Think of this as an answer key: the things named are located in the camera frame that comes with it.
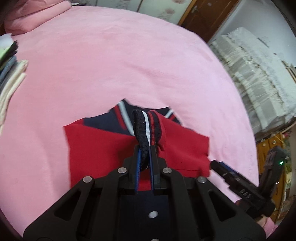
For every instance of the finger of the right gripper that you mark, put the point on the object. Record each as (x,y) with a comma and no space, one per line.
(215,167)
(227,172)

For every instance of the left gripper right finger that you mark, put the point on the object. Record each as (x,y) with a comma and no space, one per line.
(198,210)

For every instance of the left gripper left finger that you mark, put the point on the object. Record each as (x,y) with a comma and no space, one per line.
(88,210)

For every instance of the navy red varsity jacket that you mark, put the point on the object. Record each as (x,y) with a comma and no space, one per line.
(100,144)

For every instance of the stack of folded clothes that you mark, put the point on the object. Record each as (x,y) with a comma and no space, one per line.
(13,72)

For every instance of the wooden drawer cabinet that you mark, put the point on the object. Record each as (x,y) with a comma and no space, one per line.
(271,158)

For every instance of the grey lace-covered furniture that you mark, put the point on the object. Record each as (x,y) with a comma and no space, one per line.
(266,87)

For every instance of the pink fleece bed blanket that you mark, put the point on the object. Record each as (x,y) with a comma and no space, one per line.
(81,64)

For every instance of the dark wooden door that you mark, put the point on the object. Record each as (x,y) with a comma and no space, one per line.
(205,17)

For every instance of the floral wardrobe panels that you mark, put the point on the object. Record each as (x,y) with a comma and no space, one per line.
(168,10)

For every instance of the folded pink quilt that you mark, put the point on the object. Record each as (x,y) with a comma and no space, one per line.
(26,16)

